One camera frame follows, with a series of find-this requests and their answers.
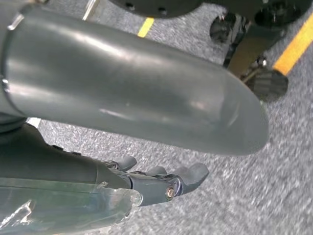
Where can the clear plastic guard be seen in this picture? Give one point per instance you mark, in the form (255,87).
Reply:
(61,207)

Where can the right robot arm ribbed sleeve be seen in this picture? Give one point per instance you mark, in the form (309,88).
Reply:
(10,123)

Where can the black robot foot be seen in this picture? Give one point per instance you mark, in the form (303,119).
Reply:
(266,84)

